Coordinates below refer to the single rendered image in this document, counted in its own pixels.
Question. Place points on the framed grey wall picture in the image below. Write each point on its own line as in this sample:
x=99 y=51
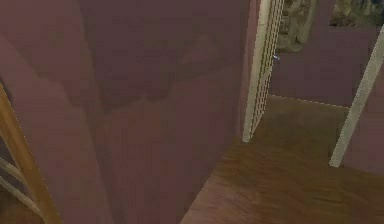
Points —
x=295 y=25

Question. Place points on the framed olive wall picture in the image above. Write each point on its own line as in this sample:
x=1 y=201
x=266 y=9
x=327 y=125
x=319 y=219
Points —
x=358 y=12

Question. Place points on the white room door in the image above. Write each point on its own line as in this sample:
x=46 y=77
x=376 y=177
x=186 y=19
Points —
x=265 y=66

